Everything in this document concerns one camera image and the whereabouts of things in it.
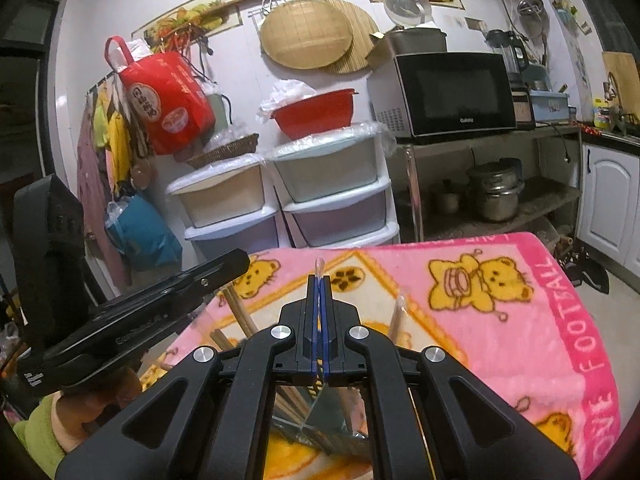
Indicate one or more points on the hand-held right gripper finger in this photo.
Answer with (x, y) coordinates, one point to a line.
(325, 330)
(316, 330)

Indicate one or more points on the blue hanging bag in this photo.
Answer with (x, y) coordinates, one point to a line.
(145, 235)

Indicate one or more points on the pile of wooden chopsticks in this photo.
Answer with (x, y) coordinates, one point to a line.
(243, 317)

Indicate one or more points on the yellow hanging cloths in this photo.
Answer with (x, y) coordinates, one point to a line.
(115, 135)

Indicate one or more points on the black shoes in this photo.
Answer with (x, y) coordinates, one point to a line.
(585, 267)

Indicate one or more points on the vegetable wall poster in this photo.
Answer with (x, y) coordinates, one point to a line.
(200, 17)

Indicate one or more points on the hanging steel pots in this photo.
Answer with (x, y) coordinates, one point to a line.
(531, 10)

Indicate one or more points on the blue dish container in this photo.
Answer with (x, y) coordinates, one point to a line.
(550, 107)

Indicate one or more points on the wooden cutting board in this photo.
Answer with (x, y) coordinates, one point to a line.
(622, 75)

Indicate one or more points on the black microwave oven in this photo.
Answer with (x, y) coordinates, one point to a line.
(450, 95)

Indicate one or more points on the pink hanging garment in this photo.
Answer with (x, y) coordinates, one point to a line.
(97, 220)

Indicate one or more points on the wicker basket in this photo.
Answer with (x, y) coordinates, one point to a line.
(227, 150)

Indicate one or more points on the clear plastic utensil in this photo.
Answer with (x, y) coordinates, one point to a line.
(318, 266)

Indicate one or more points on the black blender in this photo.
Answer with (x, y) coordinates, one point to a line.
(507, 55)

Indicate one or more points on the cream plastic storage drawer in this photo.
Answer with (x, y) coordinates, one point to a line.
(220, 195)

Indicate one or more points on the stacked steel pots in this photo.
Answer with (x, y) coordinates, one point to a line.
(495, 195)

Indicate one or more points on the red gift bag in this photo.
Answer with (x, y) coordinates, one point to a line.
(165, 105)

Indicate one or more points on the round bamboo tray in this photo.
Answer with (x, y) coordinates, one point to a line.
(305, 35)

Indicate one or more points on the yellow dish soap bottle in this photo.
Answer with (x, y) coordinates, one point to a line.
(601, 115)

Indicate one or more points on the kitchen faucet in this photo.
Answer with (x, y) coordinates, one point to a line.
(611, 95)

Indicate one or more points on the red plastic basin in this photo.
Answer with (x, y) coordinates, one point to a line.
(315, 115)

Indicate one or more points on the clear plastic bag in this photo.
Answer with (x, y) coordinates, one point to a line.
(285, 95)

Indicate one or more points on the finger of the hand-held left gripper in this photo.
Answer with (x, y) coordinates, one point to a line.
(200, 280)

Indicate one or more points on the clear glass lid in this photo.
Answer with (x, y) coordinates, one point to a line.
(407, 5)

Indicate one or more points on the white kitchen cabinets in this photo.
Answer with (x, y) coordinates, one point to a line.
(607, 200)

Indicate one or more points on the person's left hand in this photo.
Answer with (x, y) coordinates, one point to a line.
(90, 410)

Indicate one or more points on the small steel pot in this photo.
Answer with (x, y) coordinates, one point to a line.
(445, 200)

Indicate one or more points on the blue plastic storage drawer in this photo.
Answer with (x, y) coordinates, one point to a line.
(235, 237)

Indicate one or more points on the lilac plastic storage drawer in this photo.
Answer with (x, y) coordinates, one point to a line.
(340, 217)

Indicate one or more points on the plastic-wrapped single chopstick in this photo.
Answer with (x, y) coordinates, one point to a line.
(398, 317)

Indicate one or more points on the pale green plastic storage drawer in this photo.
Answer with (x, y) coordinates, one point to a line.
(325, 165)

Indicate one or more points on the round bamboo mat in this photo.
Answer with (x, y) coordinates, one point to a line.
(362, 35)

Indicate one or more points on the pink printed blanket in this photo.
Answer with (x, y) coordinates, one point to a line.
(500, 360)

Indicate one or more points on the person's left forearm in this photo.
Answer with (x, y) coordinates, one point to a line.
(35, 435)

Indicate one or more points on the metal kitchen rack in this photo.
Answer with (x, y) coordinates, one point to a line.
(545, 195)

